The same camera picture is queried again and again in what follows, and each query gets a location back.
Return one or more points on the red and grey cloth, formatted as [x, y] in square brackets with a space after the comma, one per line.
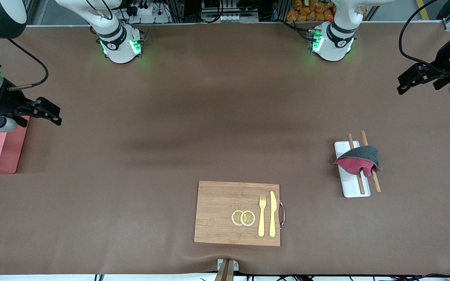
[359, 162]

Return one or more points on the wooden cutting board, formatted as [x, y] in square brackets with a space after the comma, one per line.
[217, 210]

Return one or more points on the yellow fork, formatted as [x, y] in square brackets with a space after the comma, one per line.
[261, 222]

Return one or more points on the lemon slice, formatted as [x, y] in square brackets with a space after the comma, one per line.
[248, 218]
[236, 217]

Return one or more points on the yellow knife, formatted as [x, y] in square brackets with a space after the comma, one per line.
[272, 214]

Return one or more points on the brown wooden chopstick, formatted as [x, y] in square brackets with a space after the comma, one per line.
[361, 185]
[376, 183]

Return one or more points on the brown camera strut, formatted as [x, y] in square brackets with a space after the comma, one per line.
[225, 273]

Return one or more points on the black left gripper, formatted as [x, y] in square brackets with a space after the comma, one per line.
[443, 58]

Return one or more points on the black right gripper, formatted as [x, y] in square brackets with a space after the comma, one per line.
[3, 102]

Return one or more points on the metal mount bracket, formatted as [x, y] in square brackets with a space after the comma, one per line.
[220, 263]

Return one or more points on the white power strip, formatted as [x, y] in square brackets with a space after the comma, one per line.
[147, 13]

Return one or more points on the white rectangular tray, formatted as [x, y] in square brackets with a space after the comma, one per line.
[348, 185]

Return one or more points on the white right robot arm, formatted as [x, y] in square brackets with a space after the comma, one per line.
[119, 47]

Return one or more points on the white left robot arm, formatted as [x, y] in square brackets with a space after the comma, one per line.
[334, 47]

